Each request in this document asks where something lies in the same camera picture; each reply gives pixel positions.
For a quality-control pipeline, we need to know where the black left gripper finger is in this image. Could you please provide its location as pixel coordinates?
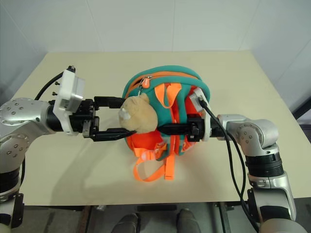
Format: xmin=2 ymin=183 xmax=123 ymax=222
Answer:
xmin=93 ymin=96 xmax=126 ymax=109
xmin=91 ymin=127 xmax=137 ymax=142

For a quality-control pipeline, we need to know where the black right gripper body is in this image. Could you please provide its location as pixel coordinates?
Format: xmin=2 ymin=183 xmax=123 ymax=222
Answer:
xmin=186 ymin=116 xmax=207 ymax=143

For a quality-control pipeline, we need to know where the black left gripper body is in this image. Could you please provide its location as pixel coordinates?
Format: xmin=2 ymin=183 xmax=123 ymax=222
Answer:
xmin=69 ymin=98 xmax=101 ymax=140

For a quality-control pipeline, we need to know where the orange and teal backpack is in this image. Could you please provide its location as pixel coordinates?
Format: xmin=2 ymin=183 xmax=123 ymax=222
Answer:
xmin=121 ymin=64 xmax=211 ymax=183

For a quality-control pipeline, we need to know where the beige plush bear toy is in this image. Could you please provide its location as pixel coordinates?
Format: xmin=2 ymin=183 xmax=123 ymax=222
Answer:
xmin=118 ymin=94 xmax=158 ymax=134

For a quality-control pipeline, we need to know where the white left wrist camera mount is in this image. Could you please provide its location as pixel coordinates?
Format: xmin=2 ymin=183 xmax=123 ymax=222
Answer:
xmin=52 ymin=65 xmax=86 ymax=136

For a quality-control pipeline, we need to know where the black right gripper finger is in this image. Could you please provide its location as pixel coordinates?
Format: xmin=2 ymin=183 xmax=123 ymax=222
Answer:
xmin=158 ymin=123 xmax=193 ymax=131
xmin=157 ymin=129 xmax=193 ymax=137

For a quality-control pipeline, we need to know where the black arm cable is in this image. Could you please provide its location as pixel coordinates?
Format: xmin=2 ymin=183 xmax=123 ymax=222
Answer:
xmin=197 ymin=96 xmax=260 ymax=231
xmin=34 ymin=72 xmax=65 ymax=101

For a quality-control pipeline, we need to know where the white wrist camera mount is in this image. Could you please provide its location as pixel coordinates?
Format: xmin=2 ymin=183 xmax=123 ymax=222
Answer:
xmin=52 ymin=65 xmax=86 ymax=136
xmin=189 ymin=87 xmax=212 ymax=143

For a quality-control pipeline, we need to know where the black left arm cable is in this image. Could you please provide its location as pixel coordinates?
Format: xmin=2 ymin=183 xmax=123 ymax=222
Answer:
xmin=34 ymin=72 xmax=65 ymax=101

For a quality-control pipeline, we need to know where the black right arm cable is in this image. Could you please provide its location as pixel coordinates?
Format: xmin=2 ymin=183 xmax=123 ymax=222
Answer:
xmin=197 ymin=96 xmax=260 ymax=231

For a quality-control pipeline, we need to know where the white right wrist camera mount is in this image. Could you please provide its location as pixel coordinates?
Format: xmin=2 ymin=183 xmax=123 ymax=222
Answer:
xmin=189 ymin=87 xmax=212 ymax=143

